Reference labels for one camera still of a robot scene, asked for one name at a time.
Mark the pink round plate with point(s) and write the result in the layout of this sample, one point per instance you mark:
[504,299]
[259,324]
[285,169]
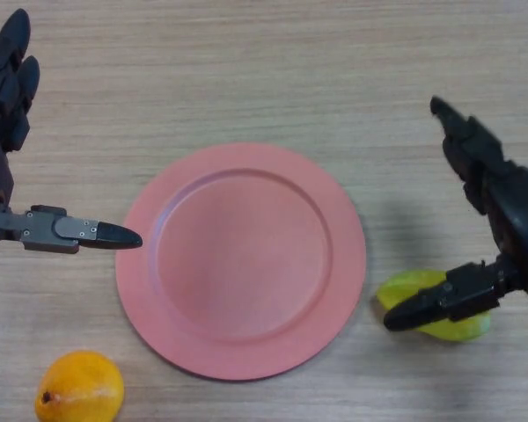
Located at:
[242,264]

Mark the yellow starfruit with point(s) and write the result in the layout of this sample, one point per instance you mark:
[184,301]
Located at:
[407,283]

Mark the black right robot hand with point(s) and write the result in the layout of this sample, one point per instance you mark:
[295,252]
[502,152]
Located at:
[510,206]

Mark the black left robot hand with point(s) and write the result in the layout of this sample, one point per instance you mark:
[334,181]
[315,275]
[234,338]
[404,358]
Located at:
[41,230]

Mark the orange pear-shaped fruit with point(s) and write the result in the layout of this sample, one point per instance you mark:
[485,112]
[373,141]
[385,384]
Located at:
[79,387]

